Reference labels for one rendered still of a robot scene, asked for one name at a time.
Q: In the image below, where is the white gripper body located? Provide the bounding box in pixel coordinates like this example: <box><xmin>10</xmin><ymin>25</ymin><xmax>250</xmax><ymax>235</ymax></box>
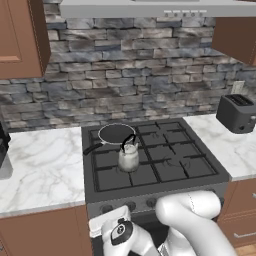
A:
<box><xmin>88</xmin><ymin>205</ymin><xmax>133</xmax><ymax>239</ymax></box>

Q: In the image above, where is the black stove knob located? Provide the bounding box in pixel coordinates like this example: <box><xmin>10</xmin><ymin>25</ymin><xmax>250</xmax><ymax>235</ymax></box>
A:
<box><xmin>124</xmin><ymin>200</ymin><xmax>137</xmax><ymax>212</ymax></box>
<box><xmin>101</xmin><ymin>204</ymin><xmax>114</xmax><ymax>215</ymax></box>
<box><xmin>146</xmin><ymin>197</ymin><xmax>159</xmax><ymax>209</ymax></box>

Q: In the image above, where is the dark grey gas stove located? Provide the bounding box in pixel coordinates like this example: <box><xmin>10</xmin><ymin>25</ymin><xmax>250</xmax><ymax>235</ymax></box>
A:
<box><xmin>80</xmin><ymin>116</ymin><xmax>231</xmax><ymax>256</ymax></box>

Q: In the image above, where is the brown base cupboard door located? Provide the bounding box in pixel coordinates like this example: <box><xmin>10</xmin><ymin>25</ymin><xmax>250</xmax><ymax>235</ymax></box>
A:
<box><xmin>0</xmin><ymin>204</ymin><xmax>94</xmax><ymax>256</ymax></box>

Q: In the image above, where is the black frying pan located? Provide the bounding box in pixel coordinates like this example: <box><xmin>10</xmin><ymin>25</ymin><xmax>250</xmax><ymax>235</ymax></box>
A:
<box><xmin>82</xmin><ymin>122</ymin><xmax>137</xmax><ymax>156</ymax></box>

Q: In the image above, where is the black and grey coffee machine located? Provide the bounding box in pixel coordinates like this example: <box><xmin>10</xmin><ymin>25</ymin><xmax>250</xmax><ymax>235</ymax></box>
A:
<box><xmin>0</xmin><ymin>121</ymin><xmax>14</xmax><ymax>181</ymax></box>

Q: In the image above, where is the brown drawer front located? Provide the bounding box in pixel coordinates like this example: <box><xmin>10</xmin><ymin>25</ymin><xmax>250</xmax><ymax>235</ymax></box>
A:
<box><xmin>217</xmin><ymin>213</ymin><xmax>256</xmax><ymax>250</ymax></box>
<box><xmin>217</xmin><ymin>177</ymin><xmax>256</xmax><ymax>221</ymax></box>

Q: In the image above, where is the dark grey toaster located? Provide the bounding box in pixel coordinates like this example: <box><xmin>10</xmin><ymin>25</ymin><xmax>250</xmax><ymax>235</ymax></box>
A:
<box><xmin>215</xmin><ymin>93</ymin><xmax>256</xmax><ymax>135</ymax></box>

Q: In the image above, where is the grey range hood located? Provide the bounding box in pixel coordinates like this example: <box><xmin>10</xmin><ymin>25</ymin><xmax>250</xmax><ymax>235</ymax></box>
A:
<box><xmin>59</xmin><ymin>0</ymin><xmax>256</xmax><ymax>19</ymax></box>

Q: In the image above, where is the white kettle with black handle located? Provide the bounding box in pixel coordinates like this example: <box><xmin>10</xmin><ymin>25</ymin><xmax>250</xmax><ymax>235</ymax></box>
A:
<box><xmin>117</xmin><ymin>133</ymin><xmax>141</xmax><ymax>174</ymax></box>

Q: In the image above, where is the white wall socket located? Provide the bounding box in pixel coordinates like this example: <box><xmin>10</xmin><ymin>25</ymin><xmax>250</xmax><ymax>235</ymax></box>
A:
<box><xmin>231</xmin><ymin>80</ymin><xmax>245</xmax><ymax>95</ymax></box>

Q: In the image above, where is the brown wall cupboard with panelled door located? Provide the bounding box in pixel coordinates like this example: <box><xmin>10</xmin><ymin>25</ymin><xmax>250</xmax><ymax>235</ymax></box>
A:
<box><xmin>0</xmin><ymin>0</ymin><xmax>52</xmax><ymax>80</ymax></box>

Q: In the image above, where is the brown plain wall cupboard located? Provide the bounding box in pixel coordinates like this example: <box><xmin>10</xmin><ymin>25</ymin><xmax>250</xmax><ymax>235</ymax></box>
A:
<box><xmin>211</xmin><ymin>0</ymin><xmax>256</xmax><ymax>67</ymax></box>

